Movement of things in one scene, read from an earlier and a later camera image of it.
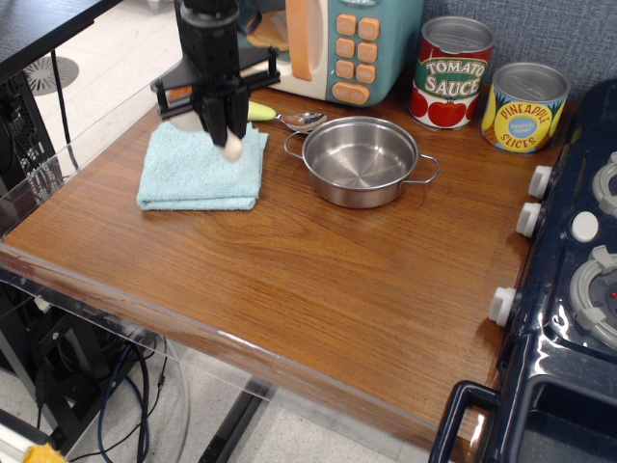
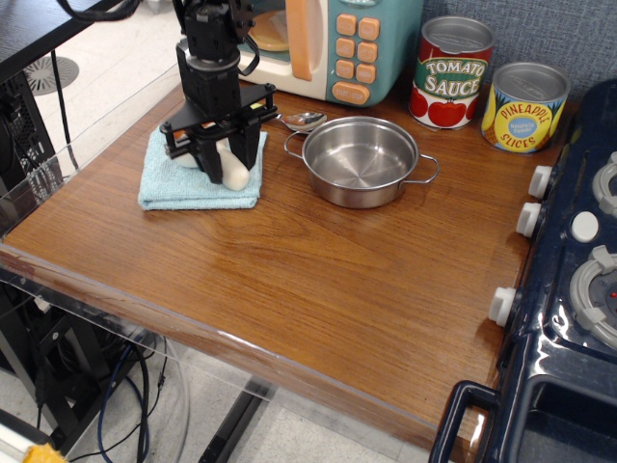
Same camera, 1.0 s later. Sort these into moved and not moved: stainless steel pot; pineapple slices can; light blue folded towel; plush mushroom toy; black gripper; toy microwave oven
Moved: plush mushroom toy; black gripper
Not moved: stainless steel pot; light blue folded towel; toy microwave oven; pineapple slices can
